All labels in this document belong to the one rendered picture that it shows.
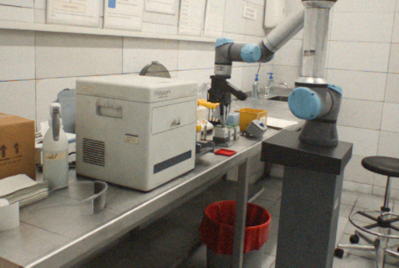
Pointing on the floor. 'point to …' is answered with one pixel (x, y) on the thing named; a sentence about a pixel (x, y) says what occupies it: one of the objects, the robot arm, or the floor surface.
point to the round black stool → (388, 166)
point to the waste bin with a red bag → (226, 210)
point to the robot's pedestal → (308, 219)
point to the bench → (143, 210)
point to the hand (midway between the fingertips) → (224, 123)
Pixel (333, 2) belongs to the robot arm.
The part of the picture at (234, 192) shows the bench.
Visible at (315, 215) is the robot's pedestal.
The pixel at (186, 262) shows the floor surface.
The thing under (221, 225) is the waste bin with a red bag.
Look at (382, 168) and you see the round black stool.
